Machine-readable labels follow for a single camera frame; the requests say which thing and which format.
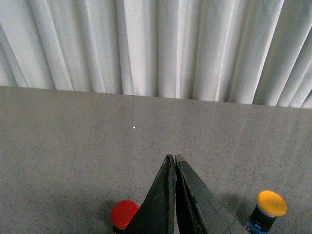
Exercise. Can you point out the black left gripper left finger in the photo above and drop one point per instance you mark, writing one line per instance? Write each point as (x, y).
(156, 215)

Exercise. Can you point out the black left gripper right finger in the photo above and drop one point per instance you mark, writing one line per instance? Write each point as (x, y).
(197, 209)

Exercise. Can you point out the yellow push button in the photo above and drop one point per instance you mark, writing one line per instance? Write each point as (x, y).
(269, 206)

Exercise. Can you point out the red push button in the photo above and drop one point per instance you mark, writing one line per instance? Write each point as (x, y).
(121, 215)

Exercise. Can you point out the white pleated curtain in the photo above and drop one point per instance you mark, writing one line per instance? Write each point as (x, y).
(242, 51)

